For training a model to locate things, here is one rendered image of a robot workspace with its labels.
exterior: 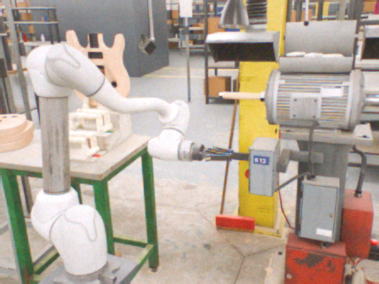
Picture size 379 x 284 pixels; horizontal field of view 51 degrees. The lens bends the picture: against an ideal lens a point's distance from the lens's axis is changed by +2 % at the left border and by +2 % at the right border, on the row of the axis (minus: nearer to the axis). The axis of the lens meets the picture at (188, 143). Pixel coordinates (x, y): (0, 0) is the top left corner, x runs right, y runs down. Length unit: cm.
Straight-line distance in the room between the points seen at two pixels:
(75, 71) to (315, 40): 105
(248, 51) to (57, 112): 97
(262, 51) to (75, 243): 121
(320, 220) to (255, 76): 125
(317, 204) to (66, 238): 102
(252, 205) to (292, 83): 153
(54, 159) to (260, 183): 81
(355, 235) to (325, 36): 88
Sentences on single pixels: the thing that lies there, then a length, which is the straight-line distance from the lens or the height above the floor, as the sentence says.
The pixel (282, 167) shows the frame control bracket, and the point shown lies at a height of 102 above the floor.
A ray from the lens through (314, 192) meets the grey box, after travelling 176.
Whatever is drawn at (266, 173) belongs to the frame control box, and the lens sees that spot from 159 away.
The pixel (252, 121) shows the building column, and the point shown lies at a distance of 282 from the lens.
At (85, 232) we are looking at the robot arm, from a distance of 146.
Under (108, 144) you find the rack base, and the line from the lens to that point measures 214.
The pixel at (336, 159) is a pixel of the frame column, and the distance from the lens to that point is 181.
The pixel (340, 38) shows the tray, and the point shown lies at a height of 150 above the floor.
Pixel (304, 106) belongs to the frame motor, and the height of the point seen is 125.
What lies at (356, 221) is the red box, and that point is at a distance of 192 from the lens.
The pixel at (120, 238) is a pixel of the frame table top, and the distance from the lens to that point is 272.
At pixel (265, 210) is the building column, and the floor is 17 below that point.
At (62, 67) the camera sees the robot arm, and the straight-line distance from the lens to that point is 134.
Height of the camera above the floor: 166
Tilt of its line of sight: 19 degrees down
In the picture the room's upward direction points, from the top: 2 degrees counter-clockwise
